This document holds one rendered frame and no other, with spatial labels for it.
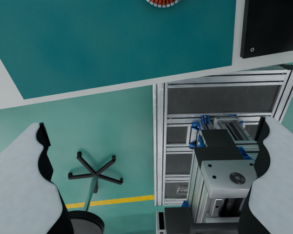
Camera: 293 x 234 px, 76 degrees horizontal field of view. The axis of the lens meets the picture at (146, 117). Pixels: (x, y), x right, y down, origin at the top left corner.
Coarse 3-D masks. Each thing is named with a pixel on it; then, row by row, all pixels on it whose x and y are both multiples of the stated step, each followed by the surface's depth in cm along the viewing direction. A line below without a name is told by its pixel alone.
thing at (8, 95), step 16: (240, 0) 43; (240, 16) 45; (240, 32) 47; (240, 48) 49; (0, 64) 51; (240, 64) 51; (256, 64) 51; (272, 64) 51; (0, 80) 54; (144, 80) 54; (160, 80) 54; (176, 80) 54; (0, 96) 56; (16, 96) 56; (48, 96) 56; (64, 96) 56
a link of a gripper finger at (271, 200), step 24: (264, 120) 10; (264, 144) 8; (288, 144) 8; (264, 168) 8; (288, 168) 7; (264, 192) 6; (288, 192) 6; (240, 216) 7; (264, 216) 6; (288, 216) 6
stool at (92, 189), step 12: (96, 180) 171; (108, 180) 179; (120, 180) 183; (96, 192) 189; (84, 204) 150; (72, 216) 126; (84, 216) 127; (96, 216) 131; (84, 228) 132; (96, 228) 132
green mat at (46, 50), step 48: (0, 0) 43; (48, 0) 43; (96, 0) 43; (144, 0) 43; (192, 0) 43; (0, 48) 49; (48, 48) 49; (96, 48) 49; (144, 48) 49; (192, 48) 49
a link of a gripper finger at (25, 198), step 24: (24, 144) 9; (48, 144) 11; (0, 168) 8; (24, 168) 8; (48, 168) 9; (0, 192) 7; (24, 192) 7; (48, 192) 7; (0, 216) 6; (24, 216) 6; (48, 216) 6
